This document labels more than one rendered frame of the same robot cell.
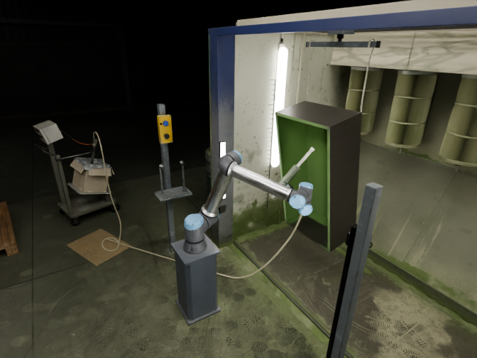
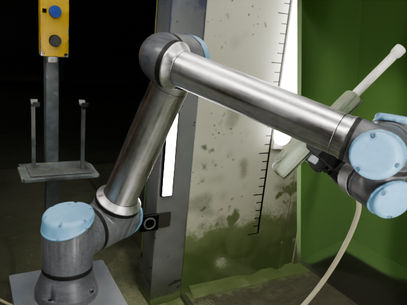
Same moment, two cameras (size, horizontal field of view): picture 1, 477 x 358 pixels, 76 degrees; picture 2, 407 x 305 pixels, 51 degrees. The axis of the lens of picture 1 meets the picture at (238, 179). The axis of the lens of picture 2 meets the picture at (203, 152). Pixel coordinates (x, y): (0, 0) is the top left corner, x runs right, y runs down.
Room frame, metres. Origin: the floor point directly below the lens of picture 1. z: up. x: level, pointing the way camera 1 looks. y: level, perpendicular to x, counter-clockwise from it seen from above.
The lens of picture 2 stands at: (0.91, -0.08, 1.45)
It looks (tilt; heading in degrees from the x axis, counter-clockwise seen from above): 15 degrees down; 2
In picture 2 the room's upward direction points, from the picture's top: 6 degrees clockwise
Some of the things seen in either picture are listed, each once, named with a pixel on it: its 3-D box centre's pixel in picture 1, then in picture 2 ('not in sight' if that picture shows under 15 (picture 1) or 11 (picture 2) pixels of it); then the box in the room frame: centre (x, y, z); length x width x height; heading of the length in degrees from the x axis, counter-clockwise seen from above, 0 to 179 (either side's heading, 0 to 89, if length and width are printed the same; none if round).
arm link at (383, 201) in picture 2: (303, 206); (378, 190); (1.82, -0.44, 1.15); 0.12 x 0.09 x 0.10; 15
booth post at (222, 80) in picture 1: (221, 150); (174, 95); (3.01, 0.18, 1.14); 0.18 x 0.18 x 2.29; 32
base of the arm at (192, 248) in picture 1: (194, 241); (67, 277); (2.04, 0.34, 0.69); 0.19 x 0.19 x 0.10
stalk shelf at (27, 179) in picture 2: (173, 193); (57, 170); (2.72, 0.65, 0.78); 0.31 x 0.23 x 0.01; 122
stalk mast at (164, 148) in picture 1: (167, 185); (51, 154); (2.84, 0.73, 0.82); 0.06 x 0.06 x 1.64; 32
